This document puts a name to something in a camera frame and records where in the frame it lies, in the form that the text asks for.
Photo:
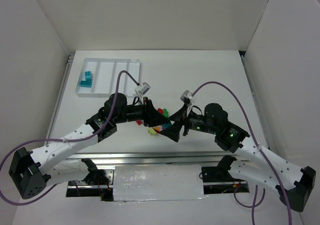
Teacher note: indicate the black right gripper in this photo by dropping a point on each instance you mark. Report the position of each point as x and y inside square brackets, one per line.
[185, 121]

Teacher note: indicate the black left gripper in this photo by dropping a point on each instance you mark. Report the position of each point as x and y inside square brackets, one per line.
[146, 112]

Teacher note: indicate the teal 2x4 lego brick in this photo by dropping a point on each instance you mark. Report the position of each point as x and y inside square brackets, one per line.
[86, 83]

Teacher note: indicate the teal frog lily lego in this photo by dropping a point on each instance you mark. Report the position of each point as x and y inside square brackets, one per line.
[88, 75]

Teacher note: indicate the dark green 2x4 lego brick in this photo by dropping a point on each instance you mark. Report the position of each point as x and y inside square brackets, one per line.
[165, 112]

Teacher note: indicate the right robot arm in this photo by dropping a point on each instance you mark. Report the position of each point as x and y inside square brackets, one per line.
[293, 183]

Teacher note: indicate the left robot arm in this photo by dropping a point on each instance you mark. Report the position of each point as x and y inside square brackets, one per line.
[32, 171]

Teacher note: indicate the red flower print lego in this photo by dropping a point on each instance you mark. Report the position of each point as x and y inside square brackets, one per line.
[161, 127]

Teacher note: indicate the lime small lego piece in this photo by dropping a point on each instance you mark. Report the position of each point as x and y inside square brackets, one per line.
[151, 131]

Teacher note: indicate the white foil-taped panel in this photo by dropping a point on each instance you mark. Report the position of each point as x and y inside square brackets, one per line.
[157, 183]

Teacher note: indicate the white divided sorting tray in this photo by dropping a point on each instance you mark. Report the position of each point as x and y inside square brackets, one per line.
[104, 74]

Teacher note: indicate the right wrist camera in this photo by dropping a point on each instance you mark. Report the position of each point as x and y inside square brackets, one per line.
[188, 99]

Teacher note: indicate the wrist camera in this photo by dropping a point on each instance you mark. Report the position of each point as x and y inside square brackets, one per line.
[188, 99]
[142, 89]

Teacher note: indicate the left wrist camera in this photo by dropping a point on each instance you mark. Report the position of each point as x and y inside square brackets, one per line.
[142, 89]

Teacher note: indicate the aluminium table rail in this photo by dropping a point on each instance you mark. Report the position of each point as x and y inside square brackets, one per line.
[106, 160]

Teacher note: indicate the right side table rail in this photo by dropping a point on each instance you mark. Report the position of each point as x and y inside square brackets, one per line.
[267, 139]

